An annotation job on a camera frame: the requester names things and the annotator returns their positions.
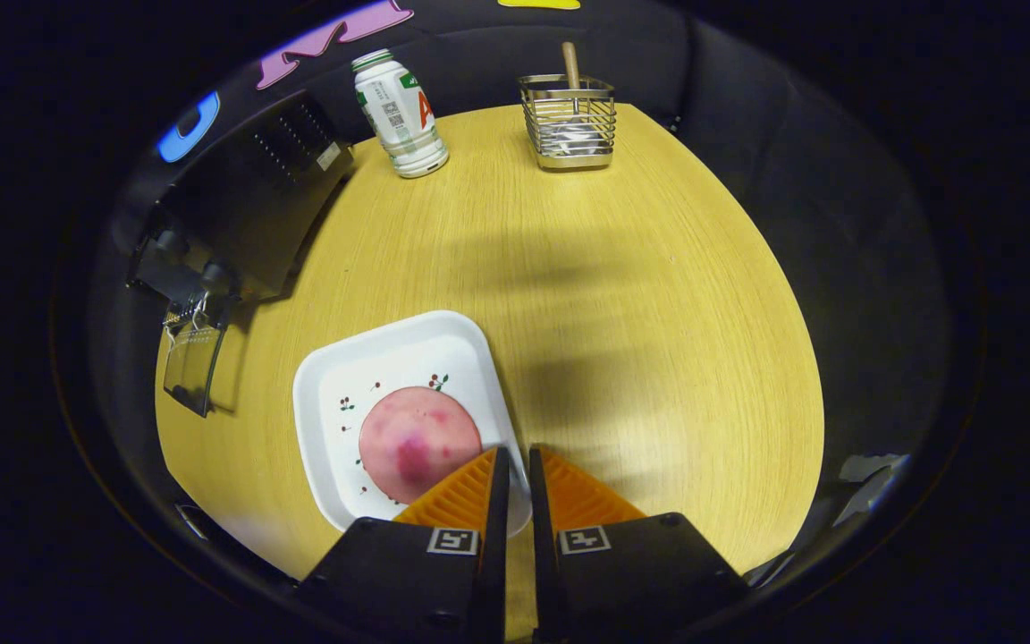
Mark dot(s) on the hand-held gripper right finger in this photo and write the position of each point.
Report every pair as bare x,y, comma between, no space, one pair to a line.
544,555

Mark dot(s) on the pink round cake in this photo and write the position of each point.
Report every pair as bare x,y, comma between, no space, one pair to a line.
417,438

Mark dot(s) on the white square plate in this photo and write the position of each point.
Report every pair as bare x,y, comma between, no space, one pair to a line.
363,367

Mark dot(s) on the pale grey floor scrap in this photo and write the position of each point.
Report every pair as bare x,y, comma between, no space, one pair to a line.
868,467

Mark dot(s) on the white bottle with green label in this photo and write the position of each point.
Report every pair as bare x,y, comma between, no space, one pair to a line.
403,125

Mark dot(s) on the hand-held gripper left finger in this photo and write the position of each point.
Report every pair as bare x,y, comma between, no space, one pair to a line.
493,555

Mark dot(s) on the black toaster oven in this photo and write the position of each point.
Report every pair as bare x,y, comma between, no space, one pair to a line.
247,215

